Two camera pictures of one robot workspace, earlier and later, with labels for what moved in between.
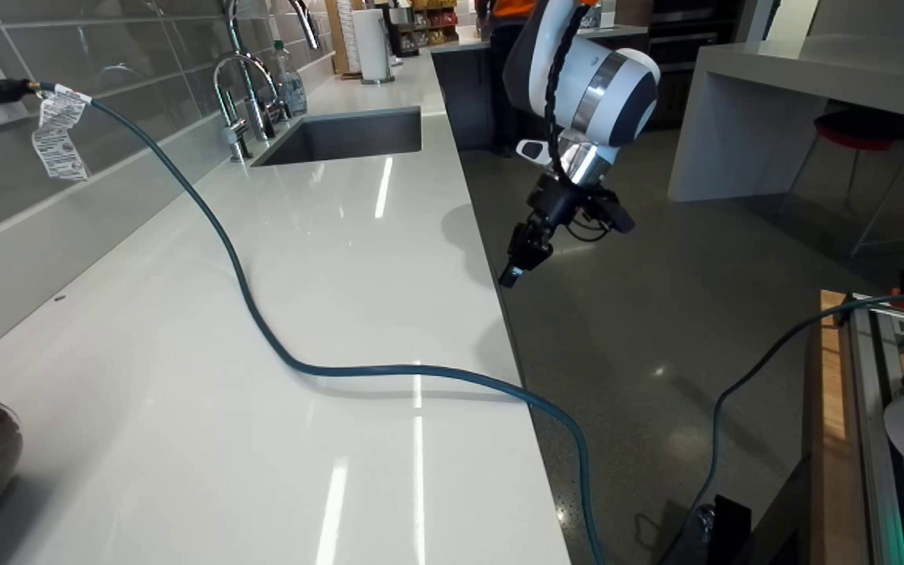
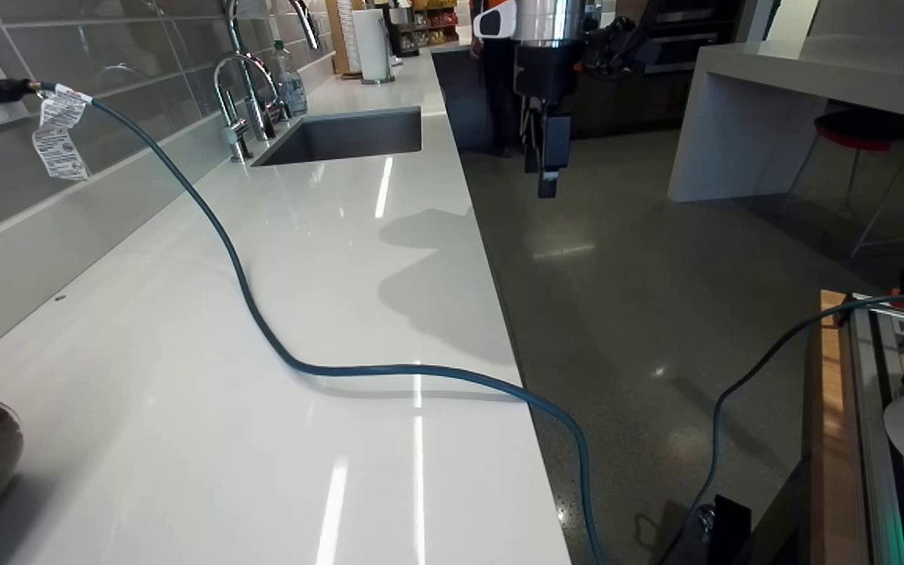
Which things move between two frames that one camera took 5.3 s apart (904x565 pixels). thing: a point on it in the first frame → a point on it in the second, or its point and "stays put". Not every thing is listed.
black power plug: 6,89 stays put
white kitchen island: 751,114 stays put
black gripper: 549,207 → 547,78
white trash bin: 376,44 stays put
